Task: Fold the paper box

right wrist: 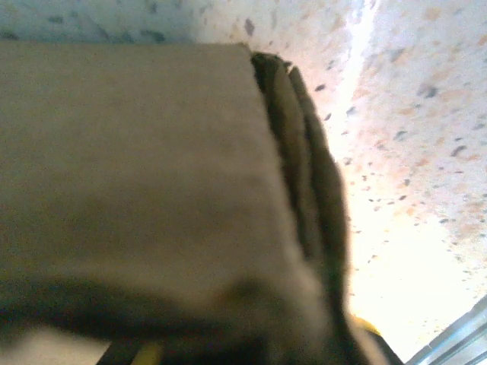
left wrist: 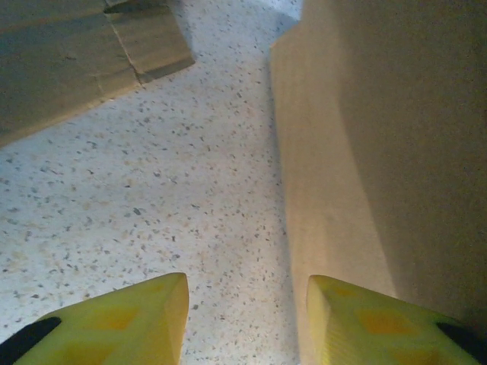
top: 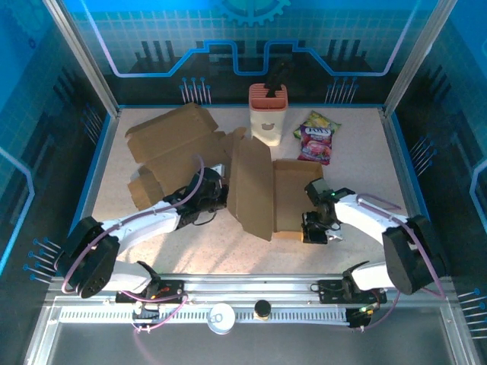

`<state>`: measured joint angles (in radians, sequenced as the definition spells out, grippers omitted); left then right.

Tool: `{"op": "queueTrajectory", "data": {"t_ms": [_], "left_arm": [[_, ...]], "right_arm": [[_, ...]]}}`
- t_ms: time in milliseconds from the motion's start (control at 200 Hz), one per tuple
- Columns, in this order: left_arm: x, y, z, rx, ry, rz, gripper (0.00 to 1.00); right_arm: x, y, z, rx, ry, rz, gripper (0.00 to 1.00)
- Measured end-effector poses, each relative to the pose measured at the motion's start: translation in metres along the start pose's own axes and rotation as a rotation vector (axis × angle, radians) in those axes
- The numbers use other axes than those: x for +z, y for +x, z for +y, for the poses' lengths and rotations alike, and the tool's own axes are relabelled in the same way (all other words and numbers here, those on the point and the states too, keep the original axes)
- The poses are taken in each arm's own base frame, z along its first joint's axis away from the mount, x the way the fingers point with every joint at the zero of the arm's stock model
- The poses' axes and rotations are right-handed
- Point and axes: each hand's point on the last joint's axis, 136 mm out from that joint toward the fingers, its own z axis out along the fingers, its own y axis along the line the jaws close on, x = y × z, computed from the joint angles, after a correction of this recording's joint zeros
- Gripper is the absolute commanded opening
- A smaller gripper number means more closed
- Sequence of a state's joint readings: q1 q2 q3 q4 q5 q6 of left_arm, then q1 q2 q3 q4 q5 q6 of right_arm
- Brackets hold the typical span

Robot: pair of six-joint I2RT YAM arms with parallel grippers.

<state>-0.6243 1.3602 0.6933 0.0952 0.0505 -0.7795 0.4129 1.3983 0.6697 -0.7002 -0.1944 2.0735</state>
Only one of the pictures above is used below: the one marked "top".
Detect black handled knife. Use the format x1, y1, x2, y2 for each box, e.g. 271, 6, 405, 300
265, 59, 297, 99

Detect white slotted cable duct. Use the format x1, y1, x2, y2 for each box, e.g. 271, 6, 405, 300
56, 308, 353, 325

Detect purple berries candy bag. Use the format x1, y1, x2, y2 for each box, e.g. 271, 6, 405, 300
296, 123, 336, 167

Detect aluminium frame post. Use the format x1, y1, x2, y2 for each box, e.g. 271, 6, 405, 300
382, 0, 457, 115
41, 0, 123, 119

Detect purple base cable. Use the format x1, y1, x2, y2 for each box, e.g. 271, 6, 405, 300
116, 290, 189, 365

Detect cream knife block orange top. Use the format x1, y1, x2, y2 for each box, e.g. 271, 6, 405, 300
249, 83, 289, 148

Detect green yellow candy bag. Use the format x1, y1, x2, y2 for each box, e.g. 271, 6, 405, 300
292, 109, 342, 140

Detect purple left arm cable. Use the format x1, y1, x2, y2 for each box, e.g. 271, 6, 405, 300
53, 154, 206, 296

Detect brown cardboard mailer box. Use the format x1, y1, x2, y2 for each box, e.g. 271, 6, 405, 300
227, 135, 325, 243
125, 101, 248, 213

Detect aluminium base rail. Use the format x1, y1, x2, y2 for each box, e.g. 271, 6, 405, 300
49, 272, 454, 311

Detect black controller box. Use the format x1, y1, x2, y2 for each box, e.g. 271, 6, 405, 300
346, 303, 377, 330
131, 306, 161, 330

